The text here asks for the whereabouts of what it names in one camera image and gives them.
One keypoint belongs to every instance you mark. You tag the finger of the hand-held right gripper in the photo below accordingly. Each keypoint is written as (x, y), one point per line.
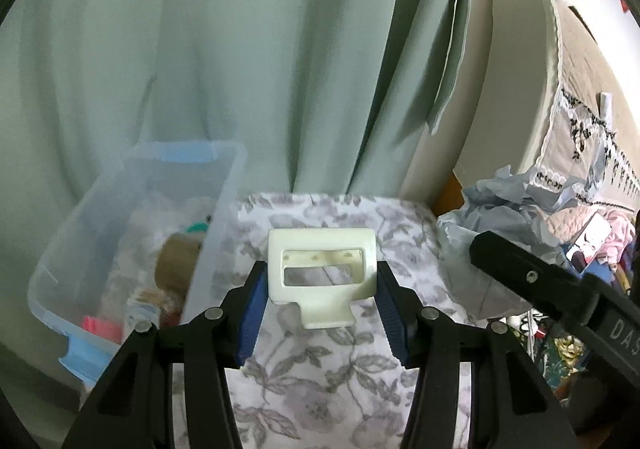
(530, 274)

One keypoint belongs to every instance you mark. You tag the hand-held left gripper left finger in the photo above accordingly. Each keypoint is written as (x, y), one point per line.
(252, 314)

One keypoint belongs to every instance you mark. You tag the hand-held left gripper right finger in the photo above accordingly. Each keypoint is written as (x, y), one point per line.
(395, 314)

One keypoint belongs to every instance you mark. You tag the cream white hair claw clip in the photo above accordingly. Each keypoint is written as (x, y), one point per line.
(320, 309)

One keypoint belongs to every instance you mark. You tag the white paper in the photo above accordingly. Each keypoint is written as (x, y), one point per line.
(500, 199)

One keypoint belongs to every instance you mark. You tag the beige packing tape roll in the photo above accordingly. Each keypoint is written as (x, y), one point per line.
(175, 264)

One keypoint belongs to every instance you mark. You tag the teal hoop bundle white band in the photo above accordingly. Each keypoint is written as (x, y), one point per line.
(197, 228)

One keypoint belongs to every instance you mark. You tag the translucent plastic storage container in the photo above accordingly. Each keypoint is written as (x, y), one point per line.
(75, 249)

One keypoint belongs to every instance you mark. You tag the dark patterned cloth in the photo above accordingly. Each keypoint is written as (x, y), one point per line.
(562, 354)

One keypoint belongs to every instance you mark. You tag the smartphone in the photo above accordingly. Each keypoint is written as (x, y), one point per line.
(592, 239)

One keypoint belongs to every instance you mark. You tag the grey floral blanket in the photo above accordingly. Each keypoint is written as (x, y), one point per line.
(310, 379)

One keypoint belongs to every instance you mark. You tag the pink cloth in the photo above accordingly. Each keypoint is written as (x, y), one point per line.
(622, 234)

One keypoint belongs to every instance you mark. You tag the small white blue box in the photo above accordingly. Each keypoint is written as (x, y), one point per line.
(142, 316)

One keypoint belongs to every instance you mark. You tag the orange wooden furniture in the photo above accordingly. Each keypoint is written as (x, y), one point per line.
(447, 196)

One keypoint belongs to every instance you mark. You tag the pink plastic hair clip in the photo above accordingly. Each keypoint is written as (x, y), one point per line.
(100, 328)

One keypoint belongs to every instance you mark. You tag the small white bottle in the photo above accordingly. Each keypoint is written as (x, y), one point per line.
(606, 109)

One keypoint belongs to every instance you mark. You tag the white bed side panel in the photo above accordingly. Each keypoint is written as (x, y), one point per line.
(510, 79)

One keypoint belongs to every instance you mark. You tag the beige quilted bed cover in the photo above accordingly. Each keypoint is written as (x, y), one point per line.
(600, 79)

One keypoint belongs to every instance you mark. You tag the pale green curtain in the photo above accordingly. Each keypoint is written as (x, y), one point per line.
(250, 54)

